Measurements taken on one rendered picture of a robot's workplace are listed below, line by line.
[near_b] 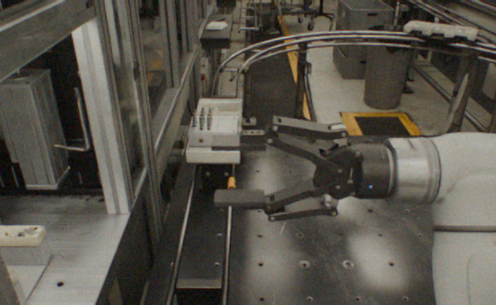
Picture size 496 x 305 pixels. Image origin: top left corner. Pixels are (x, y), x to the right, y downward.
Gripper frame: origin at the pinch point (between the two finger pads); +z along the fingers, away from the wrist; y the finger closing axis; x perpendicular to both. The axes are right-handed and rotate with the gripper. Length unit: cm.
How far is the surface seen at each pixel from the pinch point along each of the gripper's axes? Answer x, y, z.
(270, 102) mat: -290, -111, -20
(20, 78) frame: -27.7, 3.4, 41.0
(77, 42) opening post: -18.6, 12.6, 25.1
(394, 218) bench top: -46, -44, -43
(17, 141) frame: -25, -8, 43
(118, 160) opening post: -18.6, -9.1, 21.9
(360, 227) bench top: -42, -44, -33
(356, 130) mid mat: -236, -111, -82
